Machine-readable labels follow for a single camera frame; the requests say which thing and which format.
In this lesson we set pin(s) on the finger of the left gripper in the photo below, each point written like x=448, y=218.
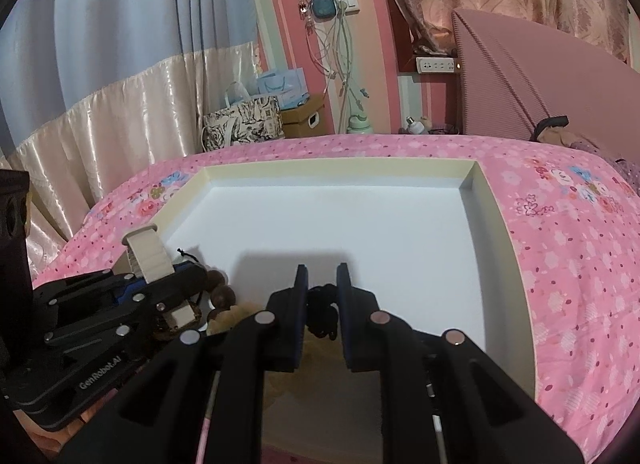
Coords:
x=183, y=283

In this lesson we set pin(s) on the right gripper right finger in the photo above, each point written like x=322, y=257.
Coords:
x=410, y=367

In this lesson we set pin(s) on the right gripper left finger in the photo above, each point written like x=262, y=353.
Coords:
x=235, y=429

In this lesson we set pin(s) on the watch with beige strap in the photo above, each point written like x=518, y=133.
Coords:
x=147, y=257

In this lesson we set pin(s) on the person's left hand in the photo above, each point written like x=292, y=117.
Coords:
x=51, y=443

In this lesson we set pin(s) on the white shallow tray box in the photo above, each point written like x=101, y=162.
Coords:
x=427, y=238

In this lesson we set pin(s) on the black white floral bag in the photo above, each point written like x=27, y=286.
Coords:
x=255, y=120

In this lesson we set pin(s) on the green water bottle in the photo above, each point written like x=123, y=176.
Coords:
x=359, y=125

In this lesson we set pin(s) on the brown cardboard box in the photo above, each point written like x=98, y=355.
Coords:
x=307, y=120

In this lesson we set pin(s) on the pink floral bed sheet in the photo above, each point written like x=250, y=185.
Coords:
x=573, y=222

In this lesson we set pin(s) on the blue and cream curtain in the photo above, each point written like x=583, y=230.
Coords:
x=95, y=91

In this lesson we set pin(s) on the light blue gift bag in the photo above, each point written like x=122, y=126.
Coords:
x=288, y=87

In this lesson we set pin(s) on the white power strip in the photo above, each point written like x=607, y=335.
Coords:
x=436, y=65

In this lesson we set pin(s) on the pink padded headboard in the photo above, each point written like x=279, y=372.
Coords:
x=516, y=73

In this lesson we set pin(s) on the teal pouch charger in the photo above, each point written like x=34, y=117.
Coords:
x=323, y=10

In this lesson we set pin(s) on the white wall socket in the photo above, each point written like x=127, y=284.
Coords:
x=348, y=6

